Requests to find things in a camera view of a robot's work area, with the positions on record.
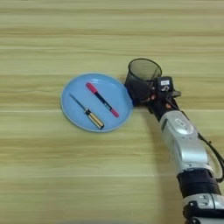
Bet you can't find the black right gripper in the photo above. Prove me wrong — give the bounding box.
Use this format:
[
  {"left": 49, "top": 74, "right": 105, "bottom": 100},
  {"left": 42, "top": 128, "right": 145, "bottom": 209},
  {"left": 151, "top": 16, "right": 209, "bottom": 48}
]
[{"left": 145, "top": 84, "right": 182, "bottom": 123}]

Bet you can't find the black mesh pen cup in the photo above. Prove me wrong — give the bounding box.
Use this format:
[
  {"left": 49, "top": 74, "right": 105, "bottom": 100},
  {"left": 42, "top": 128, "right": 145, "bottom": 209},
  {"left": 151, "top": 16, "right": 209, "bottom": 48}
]
[{"left": 124, "top": 58, "right": 163, "bottom": 108}]

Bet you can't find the red black marker pen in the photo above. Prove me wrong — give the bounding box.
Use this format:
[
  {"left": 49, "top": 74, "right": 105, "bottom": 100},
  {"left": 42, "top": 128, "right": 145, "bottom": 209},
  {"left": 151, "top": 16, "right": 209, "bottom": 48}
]
[{"left": 85, "top": 81, "right": 120, "bottom": 119}]

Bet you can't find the black box with white label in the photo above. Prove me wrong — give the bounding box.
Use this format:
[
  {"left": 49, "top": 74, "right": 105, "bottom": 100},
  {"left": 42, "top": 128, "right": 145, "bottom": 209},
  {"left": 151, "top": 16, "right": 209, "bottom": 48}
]
[{"left": 155, "top": 75, "right": 175, "bottom": 95}]

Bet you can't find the blue round plate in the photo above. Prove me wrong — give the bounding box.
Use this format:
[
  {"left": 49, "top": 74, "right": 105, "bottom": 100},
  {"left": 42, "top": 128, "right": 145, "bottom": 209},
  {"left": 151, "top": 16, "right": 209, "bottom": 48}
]
[{"left": 59, "top": 73, "right": 134, "bottom": 133}]

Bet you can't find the yellow black handled screwdriver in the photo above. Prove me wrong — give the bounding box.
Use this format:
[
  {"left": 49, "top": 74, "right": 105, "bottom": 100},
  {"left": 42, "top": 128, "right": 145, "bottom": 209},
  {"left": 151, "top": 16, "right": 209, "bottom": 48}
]
[{"left": 69, "top": 93, "right": 105, "bottom": 130}]

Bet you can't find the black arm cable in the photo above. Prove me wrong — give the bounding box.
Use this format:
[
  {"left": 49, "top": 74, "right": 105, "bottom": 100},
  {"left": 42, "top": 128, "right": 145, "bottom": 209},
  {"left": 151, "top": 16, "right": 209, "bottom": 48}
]
[{"left": 197, "top": 132, "right": 224, "bottom": 184}]

